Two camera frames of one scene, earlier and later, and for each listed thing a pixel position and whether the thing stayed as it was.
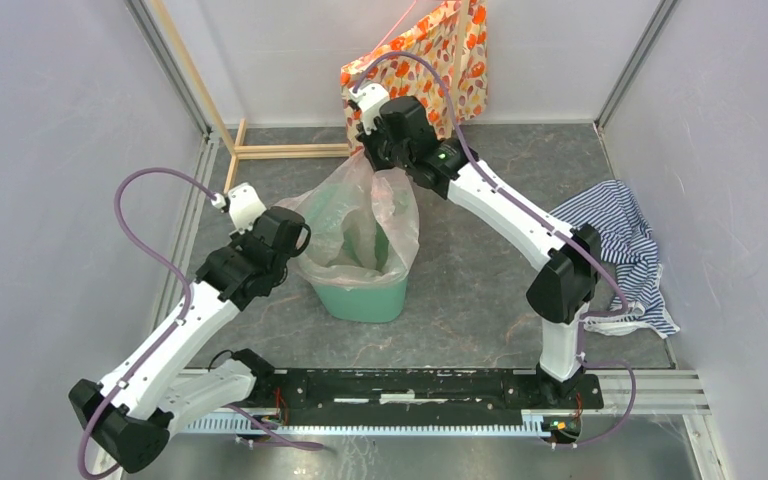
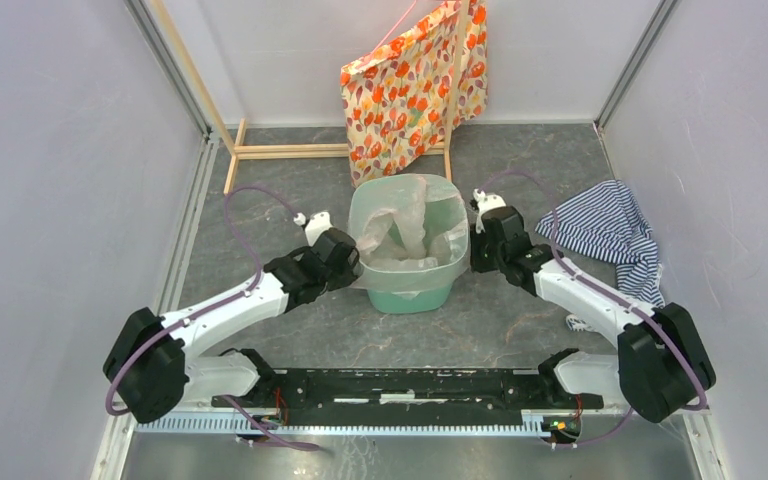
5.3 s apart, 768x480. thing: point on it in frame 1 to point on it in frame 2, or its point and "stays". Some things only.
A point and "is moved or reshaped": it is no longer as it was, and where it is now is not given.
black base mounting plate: (419, 394) stays
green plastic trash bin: (381, 303) to (413, 234)
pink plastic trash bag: (363, 225) is moved or reshaped
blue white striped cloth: (627, 242) stays
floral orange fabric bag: (434, 40) stays
